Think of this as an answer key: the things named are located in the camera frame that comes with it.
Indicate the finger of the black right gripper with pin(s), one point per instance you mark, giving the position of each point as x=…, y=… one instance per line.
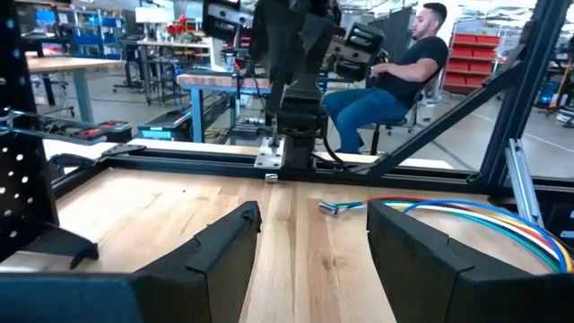
x=273, y=40
x=318, y=38

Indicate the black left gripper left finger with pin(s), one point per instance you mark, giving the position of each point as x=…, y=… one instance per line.
x=112, y=300

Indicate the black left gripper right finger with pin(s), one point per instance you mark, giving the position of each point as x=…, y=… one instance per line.
x=471, y=296

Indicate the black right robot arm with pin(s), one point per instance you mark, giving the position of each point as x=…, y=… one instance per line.
x=300, y=121

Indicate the dark partition screen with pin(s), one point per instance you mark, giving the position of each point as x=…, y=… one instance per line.
x=394, y=31

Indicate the person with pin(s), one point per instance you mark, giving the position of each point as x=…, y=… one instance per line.
x=359, y=107

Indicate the black office chair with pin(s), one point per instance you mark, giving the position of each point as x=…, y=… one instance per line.
x=394, y=122

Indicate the cluttered wooden workbench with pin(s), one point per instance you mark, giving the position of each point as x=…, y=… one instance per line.
x=170, y=45

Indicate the red storage bin rack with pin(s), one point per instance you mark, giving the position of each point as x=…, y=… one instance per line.
x=471, y=58

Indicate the silver aluminium extrusion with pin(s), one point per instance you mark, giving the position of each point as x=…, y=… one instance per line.
x=524, y=184

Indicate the black metal pegboard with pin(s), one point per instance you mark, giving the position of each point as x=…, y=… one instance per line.
x=18, y=202

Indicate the chrome socket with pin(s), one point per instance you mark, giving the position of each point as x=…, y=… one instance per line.
x=271, y=178

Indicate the computer case with lights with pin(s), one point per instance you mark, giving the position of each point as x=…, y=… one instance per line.
x=161, y=132

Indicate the black equipment case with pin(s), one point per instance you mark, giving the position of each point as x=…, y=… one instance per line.
x=116, y=132

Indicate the shelving with blue bins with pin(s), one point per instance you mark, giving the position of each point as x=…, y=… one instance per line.
x=96, y=38

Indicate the wooden table with grey legs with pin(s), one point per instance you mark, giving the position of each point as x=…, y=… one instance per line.
x=67, y=63

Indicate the black aluminium frame rail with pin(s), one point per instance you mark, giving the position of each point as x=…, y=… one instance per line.
x=179, y=147

